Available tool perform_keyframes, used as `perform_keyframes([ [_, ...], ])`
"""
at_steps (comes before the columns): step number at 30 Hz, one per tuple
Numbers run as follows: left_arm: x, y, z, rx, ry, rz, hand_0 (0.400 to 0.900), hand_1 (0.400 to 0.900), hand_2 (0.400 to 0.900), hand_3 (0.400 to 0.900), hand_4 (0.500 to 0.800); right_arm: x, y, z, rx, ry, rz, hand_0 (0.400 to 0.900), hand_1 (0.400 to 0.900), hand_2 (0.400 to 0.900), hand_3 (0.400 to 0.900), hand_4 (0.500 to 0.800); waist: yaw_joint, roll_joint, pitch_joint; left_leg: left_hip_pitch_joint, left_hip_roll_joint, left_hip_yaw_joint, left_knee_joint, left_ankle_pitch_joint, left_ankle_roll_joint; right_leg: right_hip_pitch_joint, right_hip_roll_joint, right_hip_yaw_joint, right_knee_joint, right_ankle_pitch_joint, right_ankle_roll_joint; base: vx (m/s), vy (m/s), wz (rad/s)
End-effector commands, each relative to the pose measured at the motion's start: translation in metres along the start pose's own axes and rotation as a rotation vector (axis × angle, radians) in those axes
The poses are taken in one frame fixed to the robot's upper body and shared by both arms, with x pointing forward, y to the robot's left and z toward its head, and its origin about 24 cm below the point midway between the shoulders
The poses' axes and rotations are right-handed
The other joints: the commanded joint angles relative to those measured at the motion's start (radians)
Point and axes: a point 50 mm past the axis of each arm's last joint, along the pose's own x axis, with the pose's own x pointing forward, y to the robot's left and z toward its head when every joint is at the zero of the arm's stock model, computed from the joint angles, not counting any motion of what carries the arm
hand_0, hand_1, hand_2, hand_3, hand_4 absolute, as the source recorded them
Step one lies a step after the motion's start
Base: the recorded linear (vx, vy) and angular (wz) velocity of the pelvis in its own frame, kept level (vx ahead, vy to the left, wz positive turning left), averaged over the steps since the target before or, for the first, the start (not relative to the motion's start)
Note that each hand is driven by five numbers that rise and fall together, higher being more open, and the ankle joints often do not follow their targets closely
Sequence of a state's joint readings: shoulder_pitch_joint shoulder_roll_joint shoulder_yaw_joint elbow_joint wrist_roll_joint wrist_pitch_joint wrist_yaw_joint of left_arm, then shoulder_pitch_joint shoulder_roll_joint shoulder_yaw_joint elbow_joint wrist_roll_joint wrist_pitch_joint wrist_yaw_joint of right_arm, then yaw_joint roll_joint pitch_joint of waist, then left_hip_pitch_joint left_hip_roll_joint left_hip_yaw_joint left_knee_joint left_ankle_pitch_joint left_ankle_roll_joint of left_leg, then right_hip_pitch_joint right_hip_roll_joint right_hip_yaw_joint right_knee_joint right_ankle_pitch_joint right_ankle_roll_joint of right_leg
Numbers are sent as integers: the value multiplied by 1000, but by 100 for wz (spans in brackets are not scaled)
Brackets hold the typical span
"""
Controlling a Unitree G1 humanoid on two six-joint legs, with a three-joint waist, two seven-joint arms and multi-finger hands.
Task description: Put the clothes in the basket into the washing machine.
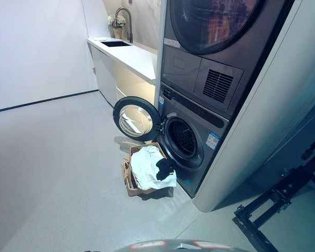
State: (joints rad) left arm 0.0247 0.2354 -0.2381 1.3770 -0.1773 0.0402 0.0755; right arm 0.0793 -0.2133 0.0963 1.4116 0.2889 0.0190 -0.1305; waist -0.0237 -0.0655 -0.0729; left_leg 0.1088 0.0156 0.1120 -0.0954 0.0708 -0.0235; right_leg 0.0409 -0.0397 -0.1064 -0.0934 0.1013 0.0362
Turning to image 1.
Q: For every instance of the white garment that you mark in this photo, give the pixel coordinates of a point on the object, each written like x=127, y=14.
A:
x=144, y=168

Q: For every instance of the grey front-load washing machine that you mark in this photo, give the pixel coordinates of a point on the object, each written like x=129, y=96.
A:
x=212, y=162

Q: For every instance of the brown wicker laundry basket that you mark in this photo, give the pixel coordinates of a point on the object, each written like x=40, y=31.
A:
x=136, y=193

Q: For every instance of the white appliance enclosure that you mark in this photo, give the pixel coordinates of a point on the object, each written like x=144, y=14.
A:
x=265, y=131

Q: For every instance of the grey front-load dryer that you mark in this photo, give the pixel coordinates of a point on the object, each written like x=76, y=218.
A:
x=183, y=65

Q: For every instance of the blue white energy label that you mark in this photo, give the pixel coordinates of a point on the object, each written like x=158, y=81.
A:
x=212, y=141

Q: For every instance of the potted white flower plant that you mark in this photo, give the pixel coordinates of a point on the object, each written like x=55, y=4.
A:
x=117, y=31

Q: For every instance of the brushed metal faucet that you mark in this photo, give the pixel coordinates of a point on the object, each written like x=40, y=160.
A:
x=129, y=23

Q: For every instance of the white counter cabinet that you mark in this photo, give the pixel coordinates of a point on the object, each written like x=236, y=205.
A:
x=131, y=57

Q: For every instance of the black garment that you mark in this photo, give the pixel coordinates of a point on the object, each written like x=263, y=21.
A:
x=164, y=168

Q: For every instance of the black recessed sink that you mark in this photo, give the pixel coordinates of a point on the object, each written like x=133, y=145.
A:
x=115, y=44

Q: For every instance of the black metal frame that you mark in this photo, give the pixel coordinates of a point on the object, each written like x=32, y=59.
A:
x=278, y=194

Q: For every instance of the round glass washer door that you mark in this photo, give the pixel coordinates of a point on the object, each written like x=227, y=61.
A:
x=117, y=115

